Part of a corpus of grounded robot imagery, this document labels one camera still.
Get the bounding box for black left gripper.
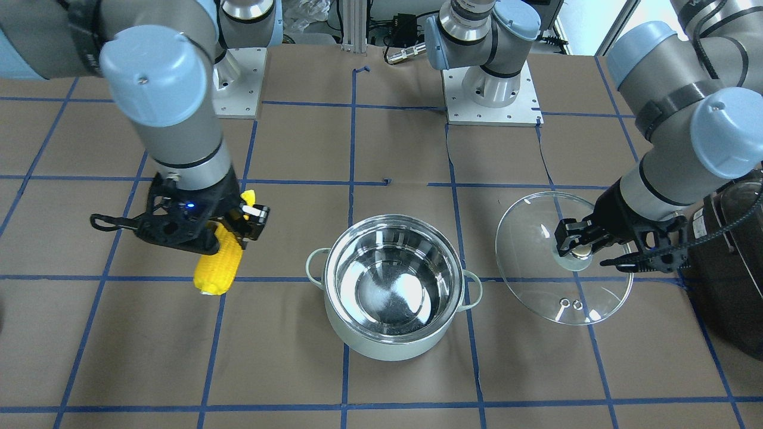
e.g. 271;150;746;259
555;182;689;273

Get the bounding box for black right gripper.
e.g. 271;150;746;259
134;172;270;255

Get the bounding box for glass pot lid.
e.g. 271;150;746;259
494;192;633;325

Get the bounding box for yellow plastic corn cob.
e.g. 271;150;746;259
193;222;243;296

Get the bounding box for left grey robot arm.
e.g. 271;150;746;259
551;1;761;272

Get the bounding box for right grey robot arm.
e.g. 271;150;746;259
1;1;283;255

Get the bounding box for pale green electric pot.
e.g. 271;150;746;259
305;214;484;361

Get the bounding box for dark brown rice cooker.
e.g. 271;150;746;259
685;169;762;359

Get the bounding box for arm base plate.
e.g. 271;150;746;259
212;47;268;119
441;63;544;127

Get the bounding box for aluminium frame post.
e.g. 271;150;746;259
340;1;370;56

